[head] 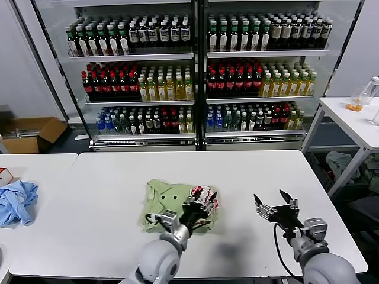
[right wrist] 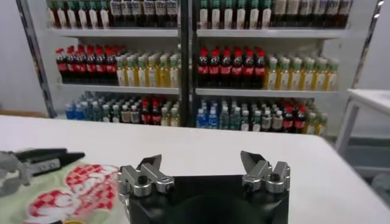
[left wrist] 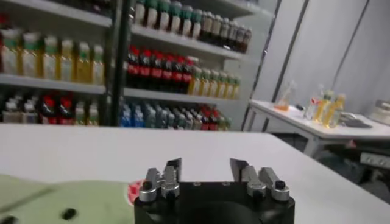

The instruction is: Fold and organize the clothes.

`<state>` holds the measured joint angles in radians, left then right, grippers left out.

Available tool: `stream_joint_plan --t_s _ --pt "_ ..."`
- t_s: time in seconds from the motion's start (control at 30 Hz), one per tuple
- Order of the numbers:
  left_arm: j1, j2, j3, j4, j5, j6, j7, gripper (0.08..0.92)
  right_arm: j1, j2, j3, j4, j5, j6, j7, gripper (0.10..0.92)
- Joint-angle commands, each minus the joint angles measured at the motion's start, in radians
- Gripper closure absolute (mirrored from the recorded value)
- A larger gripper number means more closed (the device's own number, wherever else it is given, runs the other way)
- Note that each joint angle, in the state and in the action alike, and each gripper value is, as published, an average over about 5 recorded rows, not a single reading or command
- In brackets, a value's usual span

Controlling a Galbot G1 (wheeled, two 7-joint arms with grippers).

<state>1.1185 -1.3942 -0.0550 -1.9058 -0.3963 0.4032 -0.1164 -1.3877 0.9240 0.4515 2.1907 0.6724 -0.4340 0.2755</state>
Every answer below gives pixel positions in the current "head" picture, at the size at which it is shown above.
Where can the grey metal parts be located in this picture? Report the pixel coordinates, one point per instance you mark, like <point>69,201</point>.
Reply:
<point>26,133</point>

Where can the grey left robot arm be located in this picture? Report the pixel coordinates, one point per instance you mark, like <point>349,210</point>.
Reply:
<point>160,257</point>

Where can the white metal cooler shelf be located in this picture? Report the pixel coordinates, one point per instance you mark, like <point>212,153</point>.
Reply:
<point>142,103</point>
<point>266,54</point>
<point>254,134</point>
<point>145,136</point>
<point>260,100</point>
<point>133,57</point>

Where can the white side table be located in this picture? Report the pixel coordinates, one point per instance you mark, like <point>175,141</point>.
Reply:
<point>349,118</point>

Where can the black chair seat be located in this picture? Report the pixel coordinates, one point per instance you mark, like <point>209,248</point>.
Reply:
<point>367,213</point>

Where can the clear water bottle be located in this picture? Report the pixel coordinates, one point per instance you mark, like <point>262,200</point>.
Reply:
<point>125,126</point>
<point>228,122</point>
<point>236,122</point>
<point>118,126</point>

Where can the crumpled light blue shirt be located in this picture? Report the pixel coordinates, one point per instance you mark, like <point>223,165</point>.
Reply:
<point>17,204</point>

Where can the beverage cooler cabinet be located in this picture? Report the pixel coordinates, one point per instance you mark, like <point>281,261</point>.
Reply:
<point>145,145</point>
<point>254,145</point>

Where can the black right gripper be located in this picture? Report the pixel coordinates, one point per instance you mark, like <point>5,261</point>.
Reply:
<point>287,217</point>

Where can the red cap cola bottle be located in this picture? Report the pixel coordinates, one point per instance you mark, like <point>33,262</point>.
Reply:
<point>134,87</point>
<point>97,88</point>
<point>212,85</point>
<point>175,125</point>
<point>257,84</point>
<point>248,85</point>
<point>116,88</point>
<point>125,87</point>
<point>88,88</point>
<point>221,85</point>
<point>285,118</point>
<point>166,125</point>
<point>106,88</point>
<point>240,85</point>
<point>276,119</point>
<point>231,85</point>

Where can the clear bottle white cap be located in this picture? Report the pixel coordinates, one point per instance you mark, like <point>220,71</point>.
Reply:
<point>371,91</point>

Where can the clear drinking glass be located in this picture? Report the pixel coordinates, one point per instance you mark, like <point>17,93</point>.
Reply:
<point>376,118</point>

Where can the dark green cloth pile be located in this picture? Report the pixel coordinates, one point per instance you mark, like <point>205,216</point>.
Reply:
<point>373,170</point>

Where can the small white floor object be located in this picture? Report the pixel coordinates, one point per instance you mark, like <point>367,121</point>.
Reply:
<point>81,137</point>

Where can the grey-green cloth pile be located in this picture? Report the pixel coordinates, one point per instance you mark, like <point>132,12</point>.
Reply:
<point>337,161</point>

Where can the white cap dark label bottle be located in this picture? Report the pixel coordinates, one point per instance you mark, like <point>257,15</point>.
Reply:
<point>143,37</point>
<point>260,119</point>
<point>185,35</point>
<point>175,35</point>
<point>252,124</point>
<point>141,128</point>
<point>153,36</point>
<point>164,35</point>
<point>149,124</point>
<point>268,118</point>
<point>134,37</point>
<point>157,124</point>

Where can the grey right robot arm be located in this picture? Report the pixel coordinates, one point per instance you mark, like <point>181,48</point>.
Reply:
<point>325,263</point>

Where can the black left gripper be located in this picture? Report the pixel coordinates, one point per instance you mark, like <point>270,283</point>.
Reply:
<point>194,213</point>

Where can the light green t-shirt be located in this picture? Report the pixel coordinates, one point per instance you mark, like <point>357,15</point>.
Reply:
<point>160,207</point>

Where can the yellow tea bottle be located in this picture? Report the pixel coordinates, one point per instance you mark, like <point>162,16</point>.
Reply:
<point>302,88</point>
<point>162,91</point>
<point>310,87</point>
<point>152,91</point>
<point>189,91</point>
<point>284,88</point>
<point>180,91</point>
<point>189,126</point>
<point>266,88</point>
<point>292,122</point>
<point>293,88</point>
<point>181,127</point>
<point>171,91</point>
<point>143,91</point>
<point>275,88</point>
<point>300,122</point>

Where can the grey flat device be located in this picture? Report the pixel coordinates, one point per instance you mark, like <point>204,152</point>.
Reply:
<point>1,256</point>

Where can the orange and white box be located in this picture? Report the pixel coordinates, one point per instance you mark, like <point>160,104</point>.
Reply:
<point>4,177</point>

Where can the white cap beige label bottle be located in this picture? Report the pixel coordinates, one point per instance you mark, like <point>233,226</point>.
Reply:
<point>307,32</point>
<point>276,32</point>
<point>326,32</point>
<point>286,32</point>
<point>317,32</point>
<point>297,32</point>

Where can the glass beaker with orange liquid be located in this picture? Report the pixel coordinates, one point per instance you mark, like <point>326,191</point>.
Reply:
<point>354,108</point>

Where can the black plastic crate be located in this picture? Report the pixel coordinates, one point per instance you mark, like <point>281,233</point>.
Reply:
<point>319,171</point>

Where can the open cardboard box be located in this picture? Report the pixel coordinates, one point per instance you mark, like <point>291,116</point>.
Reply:
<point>50,130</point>

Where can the blue water bottle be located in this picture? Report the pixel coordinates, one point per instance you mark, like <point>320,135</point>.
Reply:
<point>100,125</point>
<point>210,124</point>
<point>219,124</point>
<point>109,125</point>

